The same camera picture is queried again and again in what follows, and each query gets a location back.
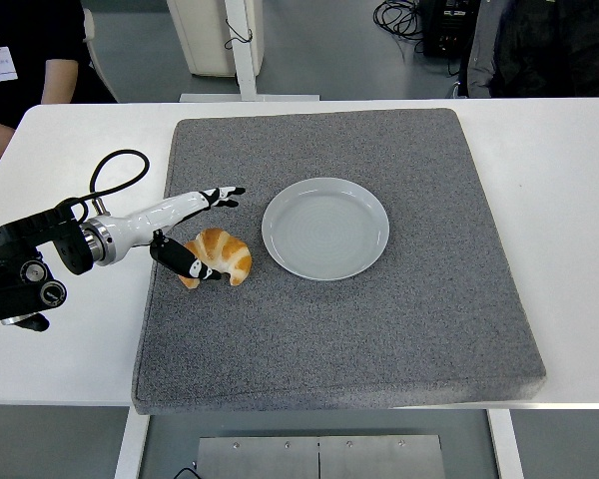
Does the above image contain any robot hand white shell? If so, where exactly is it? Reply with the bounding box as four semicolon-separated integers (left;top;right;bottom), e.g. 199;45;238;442
99;185;247;283

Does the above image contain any croissant bread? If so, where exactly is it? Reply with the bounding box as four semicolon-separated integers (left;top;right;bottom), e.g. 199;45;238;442
179;227;254;289

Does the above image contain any grey round plate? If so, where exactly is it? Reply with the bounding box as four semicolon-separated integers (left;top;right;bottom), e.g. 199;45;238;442
261;177;391;282

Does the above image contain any grey metal plate with screws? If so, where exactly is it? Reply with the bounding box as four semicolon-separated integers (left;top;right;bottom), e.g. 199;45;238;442
195;434;446;479

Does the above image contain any white cabinet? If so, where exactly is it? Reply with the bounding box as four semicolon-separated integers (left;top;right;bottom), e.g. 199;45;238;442
165;0;265;78

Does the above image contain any white chair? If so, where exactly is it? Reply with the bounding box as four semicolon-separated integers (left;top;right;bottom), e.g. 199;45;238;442
81;7;120;105

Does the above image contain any grey felt mat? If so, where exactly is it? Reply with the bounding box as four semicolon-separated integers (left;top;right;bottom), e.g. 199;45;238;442
130;107;548;417

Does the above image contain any white table leg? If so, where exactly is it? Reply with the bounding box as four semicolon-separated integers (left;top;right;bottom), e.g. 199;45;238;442
486;408;525;479
113;406;151;479

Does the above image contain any black electronics box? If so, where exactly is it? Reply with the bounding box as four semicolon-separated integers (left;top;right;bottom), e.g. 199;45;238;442
418;0;480;57

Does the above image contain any person in dark jacket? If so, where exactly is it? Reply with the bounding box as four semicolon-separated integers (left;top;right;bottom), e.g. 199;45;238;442
456;0;599;100

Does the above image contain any white stand post with base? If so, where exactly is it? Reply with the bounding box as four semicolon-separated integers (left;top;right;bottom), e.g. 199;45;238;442
179;0;321;104

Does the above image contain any black cable on white post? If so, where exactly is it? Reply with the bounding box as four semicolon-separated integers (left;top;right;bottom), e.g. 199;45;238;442
223;17;255;51

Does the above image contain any person with lanyard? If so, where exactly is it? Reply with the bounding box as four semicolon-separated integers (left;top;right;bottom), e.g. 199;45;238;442
0;0;119;196

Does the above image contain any black floor cable bundle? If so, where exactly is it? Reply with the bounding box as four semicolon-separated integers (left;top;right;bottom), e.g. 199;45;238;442
372;0;426;54

